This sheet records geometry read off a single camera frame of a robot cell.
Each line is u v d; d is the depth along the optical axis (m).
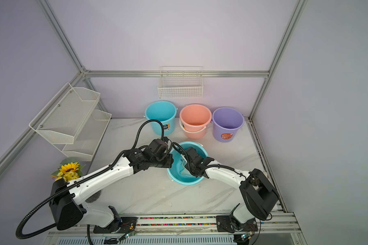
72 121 0.88
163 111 1.02
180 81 1.06
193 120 0.97
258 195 0.43
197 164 0.66
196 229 0.73
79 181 0.43
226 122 1.02
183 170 0.85
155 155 0.58
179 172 0.88
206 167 0.58
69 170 0.68
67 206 0.38
